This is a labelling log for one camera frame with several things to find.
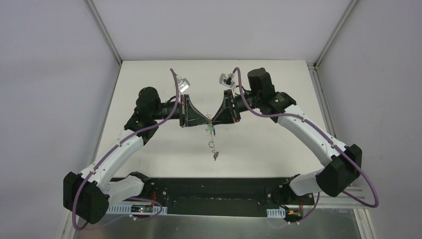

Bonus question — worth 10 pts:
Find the keyring with black key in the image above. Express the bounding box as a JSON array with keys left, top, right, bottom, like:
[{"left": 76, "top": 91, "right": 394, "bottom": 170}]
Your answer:
[{"left": 206, "top": 113, "right": 219, "bottom": 161}]

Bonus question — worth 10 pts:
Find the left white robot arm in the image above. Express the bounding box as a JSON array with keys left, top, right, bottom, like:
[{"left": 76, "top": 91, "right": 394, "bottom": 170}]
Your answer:
[{"left": 63, "top": 87, "right": 210, "bottom": 224}]

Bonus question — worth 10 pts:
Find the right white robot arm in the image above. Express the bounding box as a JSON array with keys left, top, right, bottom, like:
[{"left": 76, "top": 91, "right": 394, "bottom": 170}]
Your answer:
[{"left": 211, "top": 68, "right": 362, "bottom": 204}]

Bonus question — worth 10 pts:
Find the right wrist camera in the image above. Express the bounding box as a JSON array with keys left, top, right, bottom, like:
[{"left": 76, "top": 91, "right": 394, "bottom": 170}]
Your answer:
[{"left": 219, "top": 73, "right": 235, "bottom": 89}]

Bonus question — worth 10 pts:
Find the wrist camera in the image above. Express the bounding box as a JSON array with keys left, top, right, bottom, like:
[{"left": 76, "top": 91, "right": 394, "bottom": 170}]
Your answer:
[
  {"left": 176, "top": 75, "right": 191, "bottom": 94},
  {"left": 219, "top": 73, "right": 235, "bottom": 89}
]

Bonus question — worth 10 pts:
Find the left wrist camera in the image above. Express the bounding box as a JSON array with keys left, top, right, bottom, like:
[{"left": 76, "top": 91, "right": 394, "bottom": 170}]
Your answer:
[{"left": 176, "top": 75, "right": 191, "bottom": 94}]

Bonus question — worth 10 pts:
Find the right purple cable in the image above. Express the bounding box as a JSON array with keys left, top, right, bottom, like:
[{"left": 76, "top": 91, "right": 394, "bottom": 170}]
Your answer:
[{"left": 233, "top": 67, "right": 380, "bottom": 226}]

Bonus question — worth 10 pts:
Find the purple cable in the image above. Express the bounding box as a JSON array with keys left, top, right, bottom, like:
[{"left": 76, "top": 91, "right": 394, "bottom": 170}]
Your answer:
[
  {"left": 233, "top": 67, "right": 380, "bottom": 226},
  {"left": 72, "top": 68, "right": 181, "bottom": 232}
]

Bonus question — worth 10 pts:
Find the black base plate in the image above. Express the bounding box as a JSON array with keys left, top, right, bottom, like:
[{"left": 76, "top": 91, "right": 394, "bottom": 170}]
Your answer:
[{"left": 112, "top": 177, "right": 349, "bottom": 218}]

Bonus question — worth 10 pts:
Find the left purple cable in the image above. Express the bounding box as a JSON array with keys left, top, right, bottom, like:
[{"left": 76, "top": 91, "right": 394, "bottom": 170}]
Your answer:
[{"left": 72, "top": 68, "right": 181, "bottom": 232}]

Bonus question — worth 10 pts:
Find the right white cable duct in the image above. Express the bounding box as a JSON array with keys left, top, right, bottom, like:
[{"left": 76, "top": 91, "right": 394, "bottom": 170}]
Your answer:
[{"left": 266, "top": 208, "right": 286, "bottom": 219}]

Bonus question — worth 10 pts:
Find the white cable duct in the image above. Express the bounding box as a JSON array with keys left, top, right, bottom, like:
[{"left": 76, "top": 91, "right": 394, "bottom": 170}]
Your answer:
[
  {"left": 106, "top": 202, "right": 168, "bottom": 216},
  {"left": 266, "top": 208, "right": 286, "bottom": 219}
]

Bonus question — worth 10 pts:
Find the left white cable duct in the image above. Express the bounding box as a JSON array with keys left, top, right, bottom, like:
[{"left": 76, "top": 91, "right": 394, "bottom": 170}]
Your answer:
[{"left": 106, "top": 202, "right": 168, "bottom": 216}]

